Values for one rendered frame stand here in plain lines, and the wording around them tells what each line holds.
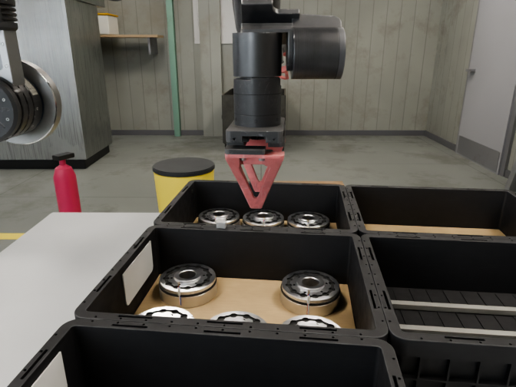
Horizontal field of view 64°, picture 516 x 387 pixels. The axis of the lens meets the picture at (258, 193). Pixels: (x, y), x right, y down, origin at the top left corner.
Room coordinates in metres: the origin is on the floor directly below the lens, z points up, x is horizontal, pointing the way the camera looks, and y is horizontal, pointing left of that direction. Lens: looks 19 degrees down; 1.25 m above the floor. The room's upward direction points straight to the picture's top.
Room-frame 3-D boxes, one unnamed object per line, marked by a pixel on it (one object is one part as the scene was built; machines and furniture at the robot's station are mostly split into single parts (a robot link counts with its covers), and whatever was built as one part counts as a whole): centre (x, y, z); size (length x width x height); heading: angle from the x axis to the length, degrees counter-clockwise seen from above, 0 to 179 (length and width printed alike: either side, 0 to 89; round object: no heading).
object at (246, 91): (0.51, 0.00, 1.18); 0.10 x 0.07 x 0.07; 175
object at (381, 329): (0.57, 0.03, 0.92); 0.40 x 0.30 x 0.02; 84
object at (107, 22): (6.18, 2.22, 1.59); 0.48 x 0.40 x 0.27; 90
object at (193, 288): (0.66, 0.13, 0.86); 0.10 x 0.10 x 0.01
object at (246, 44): (0.51, -0.01, 1.24); 0.07 x 0.06 x 0.07; 90
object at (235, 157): (0.49, 0.00, 1.11); 0.07 x 0.07 x 0.09; 85
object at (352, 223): (0.87, 0.00, 0.92); 0.40 x 0.30 x 0.02; 84
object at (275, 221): (0.95, -0.01, 0.86); 0.10 x 0.10 x 0.01
